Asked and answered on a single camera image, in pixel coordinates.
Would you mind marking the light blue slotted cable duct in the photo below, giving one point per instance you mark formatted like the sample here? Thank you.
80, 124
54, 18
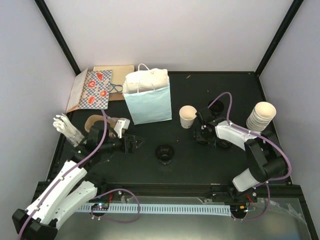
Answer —
169, 209

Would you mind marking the light blue paper bag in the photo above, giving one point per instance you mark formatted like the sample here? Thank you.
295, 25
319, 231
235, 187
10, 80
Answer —
147, 94

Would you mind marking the tan kraft paper bag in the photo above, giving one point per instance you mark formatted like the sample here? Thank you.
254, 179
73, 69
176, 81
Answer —
119, 73

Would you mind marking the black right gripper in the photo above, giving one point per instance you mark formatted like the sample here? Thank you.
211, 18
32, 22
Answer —
199, 137

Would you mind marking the brown kraft paper bag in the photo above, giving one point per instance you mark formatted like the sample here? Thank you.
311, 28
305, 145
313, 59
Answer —
116, 96

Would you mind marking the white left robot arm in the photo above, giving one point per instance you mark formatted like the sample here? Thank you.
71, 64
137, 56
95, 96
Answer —
75, 184

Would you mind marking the black paper cup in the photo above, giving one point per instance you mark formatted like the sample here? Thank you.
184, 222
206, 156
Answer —
217, 108
164, 154

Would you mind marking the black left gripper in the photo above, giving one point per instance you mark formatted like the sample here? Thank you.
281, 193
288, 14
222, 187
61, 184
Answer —
132, 148

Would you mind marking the blue checkered paper bag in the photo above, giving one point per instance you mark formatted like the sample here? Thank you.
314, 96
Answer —
96, 90

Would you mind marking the white orange-edged paper bag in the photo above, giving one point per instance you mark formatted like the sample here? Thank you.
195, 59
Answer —
76, 91

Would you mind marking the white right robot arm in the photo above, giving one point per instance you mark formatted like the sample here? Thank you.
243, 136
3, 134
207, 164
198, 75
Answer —
266, 161

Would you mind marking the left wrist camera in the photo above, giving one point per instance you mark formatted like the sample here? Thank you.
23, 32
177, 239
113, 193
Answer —
121, 124

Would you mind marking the small electronics board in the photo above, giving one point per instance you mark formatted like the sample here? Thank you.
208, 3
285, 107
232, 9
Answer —
100, 206

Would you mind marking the tall stack of paper cups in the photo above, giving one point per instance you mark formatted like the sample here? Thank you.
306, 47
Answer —
261, 116

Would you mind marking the black cup lid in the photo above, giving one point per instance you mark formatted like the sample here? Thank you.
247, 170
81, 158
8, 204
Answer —
202, 143

